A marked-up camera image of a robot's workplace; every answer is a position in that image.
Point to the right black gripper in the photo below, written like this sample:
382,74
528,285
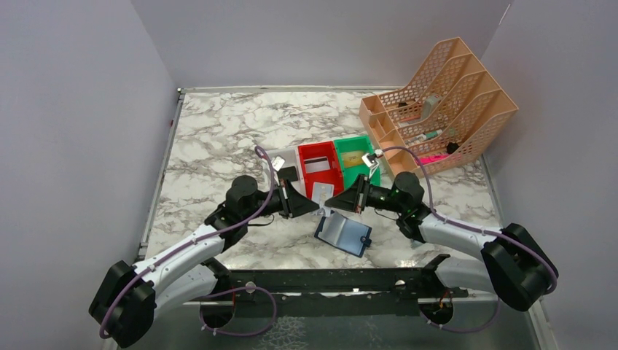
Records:
361,194

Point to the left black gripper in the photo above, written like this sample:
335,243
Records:
285,199

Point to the white VIP card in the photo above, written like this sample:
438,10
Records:
321,192

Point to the red plastic bin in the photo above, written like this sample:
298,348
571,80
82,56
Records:
333,176

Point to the navy blue card holder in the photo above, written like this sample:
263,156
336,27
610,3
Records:
345,234

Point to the white plastic bin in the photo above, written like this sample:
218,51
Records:
286,157

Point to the green plastic bin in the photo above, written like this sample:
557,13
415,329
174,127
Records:
356,143

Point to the peach desk organizer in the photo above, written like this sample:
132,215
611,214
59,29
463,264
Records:
474,109

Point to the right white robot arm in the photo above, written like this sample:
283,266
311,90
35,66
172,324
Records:
507,262

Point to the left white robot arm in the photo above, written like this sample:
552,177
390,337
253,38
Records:
130,297

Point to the black card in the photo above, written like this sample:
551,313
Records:
288,173

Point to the gold card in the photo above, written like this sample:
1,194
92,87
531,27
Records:
352,159

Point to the white grey card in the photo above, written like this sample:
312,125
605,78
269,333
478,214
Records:
317,164

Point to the green capped marker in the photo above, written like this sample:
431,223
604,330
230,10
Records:
424,137

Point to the black binder clip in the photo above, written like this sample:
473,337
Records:
452,147

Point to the grey eraser block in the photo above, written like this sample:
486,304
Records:
429,104

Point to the black front rail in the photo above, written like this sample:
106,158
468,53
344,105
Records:
328,292

